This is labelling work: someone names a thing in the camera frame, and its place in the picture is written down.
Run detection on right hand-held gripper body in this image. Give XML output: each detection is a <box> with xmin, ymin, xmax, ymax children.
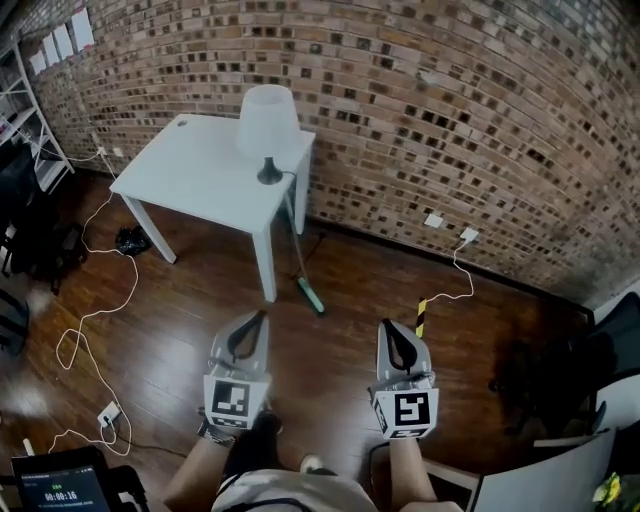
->
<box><xmin>367</xmin><ymin>368</ymin><xmax>441</xmax><ymax>442</ymax></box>

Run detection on black lamp cable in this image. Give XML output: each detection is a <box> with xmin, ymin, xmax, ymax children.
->
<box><xmin>279</xmin><ymin>170</ymin><xmax>326</xmax><ymax>279</ymax></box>

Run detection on person's left forearm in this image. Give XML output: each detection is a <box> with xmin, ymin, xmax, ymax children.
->
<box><xmin>162</xmin><ymin>434</ymin><xmax>236</xmax><ymax>511</ymax></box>

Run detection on person's right forearm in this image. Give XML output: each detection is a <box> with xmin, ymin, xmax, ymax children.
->
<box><xmin>384</xmin><ymin>437</ymin><xmax>439</xmax><ymax>506</ymax></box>

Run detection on white shade table lamp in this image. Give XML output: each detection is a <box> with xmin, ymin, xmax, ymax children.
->
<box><xmin>234</xmin><ymin>84</ymin><xmax>302</xmax><ymax>186</ymax></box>

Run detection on person's beige shirt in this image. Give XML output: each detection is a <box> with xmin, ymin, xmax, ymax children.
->
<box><xmin>209</xmin><ymin>469</ymin><xmax>466</xmax><ymax>512</ymax></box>

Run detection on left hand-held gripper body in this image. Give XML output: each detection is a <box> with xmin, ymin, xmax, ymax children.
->
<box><xmin>202</xmin><ymin>355</ymin><xmax>273</xmax><ymax>432</ymax></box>

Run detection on short white plug cable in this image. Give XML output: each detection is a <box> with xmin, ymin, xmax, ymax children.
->
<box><xmin>422</xmin><ymin>239</ymin><xmax>475</xmax><ymax>304</ymax></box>

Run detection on yellow toy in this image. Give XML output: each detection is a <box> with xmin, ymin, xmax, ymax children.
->
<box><xmin>592</xmin><ymin>472</ymin><xmax>624</xmax><ymax>506</ymax></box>

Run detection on white power strip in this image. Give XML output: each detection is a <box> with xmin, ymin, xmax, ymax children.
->
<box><xmin>96</xmin><ymin>402</ymin><xmax>124</xmax><ymax>429</ymax></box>

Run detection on long white floor cable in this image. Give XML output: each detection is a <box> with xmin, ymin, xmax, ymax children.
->
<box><xmin>47</xmin><ymin>147</ymin><xmax>141</xmax><ymax>459</ymax></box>

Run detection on black plastic bag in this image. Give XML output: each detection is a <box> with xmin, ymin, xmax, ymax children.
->
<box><xmin>114</xmin><ymin>225</ymin><xmax>151</xmax><ymax>257</ymax></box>

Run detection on black tablet with timer screen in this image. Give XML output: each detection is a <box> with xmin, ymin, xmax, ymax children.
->
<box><xmin>10</xmin><ymin>445</ymin><xmax>114</xmax><ymax>512</ymax></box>

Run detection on patterned wristband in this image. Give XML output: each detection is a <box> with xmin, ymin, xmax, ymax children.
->
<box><xmin>197</xmin><ymin>418</ymin><xmax>237</xmax><ymax>449</ymax></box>

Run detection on person's black trousers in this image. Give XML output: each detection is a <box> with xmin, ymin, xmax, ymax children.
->
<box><xmin>224</xmin><ymin>410</ymin><xmax>285</xmax><ymax>481</ymax></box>

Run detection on white metal shelf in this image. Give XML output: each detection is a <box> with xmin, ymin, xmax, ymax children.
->
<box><xmin>0</xmin><ymin>37</ymin><xmax>76</xmax><ymax>196</ymax></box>

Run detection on white square table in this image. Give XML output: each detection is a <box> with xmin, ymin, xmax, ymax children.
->
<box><xmin>108</xmin><ymin>113</ymin><xmax>317</xmax><ymax>304</ymax></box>

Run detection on grey desk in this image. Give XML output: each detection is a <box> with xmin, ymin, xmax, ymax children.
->
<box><xmin>469</xmin><ymin>427</ymin><xmax>619</xmax><ymax>512</ymax></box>

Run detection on black office chair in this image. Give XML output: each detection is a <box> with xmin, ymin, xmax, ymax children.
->
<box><xmin>0</xmin><ymin>144</ymin><xmax>89</xmax><ymax>296</ymax></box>
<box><xmin>489</xmin><ymin>292</ymin><xmax>640</xmax><ymax>436</ymax></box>

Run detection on teal broom with silver handle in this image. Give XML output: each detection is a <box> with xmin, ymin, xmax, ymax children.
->
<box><xmin>282</xmin><ymin>194</ymin><xmax>328</xmax><ymax>320</ymax></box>

